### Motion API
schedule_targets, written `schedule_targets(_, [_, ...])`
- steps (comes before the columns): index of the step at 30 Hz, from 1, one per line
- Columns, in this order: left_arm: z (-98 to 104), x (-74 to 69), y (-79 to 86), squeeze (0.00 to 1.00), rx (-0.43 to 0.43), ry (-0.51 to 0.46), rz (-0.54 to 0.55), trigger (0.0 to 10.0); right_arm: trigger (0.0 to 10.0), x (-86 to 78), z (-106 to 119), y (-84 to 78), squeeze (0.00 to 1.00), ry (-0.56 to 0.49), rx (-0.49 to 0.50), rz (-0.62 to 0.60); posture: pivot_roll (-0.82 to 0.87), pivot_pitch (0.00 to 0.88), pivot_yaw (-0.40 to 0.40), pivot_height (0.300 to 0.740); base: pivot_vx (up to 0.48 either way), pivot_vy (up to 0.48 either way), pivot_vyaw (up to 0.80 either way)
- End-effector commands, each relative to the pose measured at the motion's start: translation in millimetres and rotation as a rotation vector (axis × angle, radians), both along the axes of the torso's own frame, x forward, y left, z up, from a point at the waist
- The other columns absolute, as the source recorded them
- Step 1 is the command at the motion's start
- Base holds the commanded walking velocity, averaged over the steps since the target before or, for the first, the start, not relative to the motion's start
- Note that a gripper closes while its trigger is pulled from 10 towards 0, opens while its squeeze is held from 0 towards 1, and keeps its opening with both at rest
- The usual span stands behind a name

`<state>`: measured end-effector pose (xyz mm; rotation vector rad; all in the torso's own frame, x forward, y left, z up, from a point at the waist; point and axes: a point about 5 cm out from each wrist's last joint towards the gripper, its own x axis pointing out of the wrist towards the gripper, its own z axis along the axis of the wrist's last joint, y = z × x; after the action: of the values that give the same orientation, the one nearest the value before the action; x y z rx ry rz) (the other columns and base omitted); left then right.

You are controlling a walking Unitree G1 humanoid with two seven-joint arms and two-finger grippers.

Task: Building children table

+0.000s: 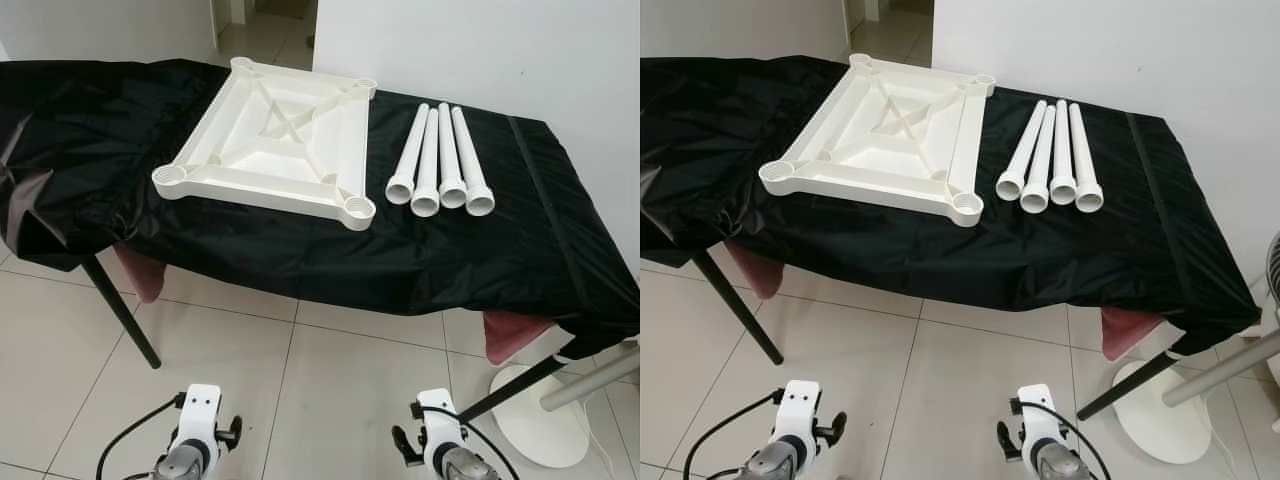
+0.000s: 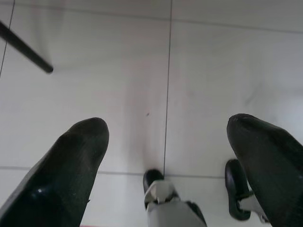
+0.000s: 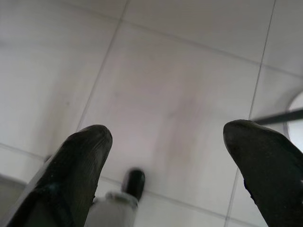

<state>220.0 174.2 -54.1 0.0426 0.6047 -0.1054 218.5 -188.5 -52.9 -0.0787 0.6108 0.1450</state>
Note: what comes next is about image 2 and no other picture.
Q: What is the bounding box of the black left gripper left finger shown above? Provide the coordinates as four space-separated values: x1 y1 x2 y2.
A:
0 116 110 227

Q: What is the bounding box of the robot right leg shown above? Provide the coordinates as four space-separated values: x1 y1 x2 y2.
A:
224 158 270 224

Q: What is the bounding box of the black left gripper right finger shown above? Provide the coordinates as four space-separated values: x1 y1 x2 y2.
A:
226 113 303 227

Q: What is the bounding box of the black table leg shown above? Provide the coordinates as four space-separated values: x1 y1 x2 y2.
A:
0 20 54 74

